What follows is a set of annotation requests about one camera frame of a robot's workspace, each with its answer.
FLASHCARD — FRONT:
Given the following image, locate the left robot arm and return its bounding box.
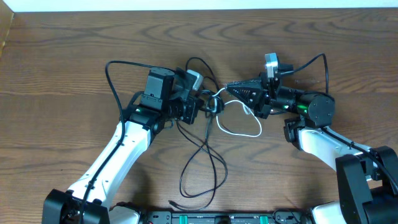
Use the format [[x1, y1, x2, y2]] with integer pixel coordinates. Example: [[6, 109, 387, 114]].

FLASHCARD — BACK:
[[42, 67, 203, 223]]

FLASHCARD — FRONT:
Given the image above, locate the right camera cable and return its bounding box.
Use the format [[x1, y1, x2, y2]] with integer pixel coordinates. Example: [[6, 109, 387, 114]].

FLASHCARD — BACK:
[[278, 53, 398, 190]]

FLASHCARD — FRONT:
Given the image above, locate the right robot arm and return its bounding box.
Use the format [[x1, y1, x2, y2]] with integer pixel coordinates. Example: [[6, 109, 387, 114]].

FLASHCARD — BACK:
[[226, 78, 397, 223]]

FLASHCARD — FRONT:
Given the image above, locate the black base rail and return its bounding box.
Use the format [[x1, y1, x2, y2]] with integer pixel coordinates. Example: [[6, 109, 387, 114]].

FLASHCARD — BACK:
[[108, 202, 315, 224]]

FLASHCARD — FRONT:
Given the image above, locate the camera cable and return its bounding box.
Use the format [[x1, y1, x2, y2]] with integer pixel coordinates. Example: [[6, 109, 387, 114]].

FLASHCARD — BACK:
[[77, 60, 177, 224], [278, 53, 398, 190]]

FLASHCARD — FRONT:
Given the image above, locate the left camera cable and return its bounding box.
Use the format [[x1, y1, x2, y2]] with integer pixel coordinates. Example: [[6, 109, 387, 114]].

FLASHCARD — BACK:
[[77, 60, 177, 224]]

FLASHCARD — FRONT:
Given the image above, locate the white usb cable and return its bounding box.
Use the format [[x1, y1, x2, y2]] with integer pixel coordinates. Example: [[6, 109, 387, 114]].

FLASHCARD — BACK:
[[208, 86, 263, 138]]

